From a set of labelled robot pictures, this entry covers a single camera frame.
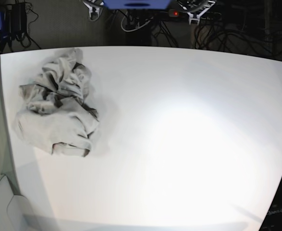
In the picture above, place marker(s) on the light grey t-shirt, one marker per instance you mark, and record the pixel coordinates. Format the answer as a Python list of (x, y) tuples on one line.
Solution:
[(55, 117)]

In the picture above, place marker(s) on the black power strip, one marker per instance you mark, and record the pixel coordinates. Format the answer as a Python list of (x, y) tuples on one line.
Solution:
[(193, 16)]

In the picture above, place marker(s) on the blue box overhead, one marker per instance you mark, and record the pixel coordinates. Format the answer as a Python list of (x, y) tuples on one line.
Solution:
[(137, 4)]

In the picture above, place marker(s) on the grey side cabinet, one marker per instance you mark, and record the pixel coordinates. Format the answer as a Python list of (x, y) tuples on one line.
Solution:
[(13, 209)]

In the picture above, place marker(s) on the blue handled tool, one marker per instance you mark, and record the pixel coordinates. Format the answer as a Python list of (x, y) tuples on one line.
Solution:
[(3, 29)]

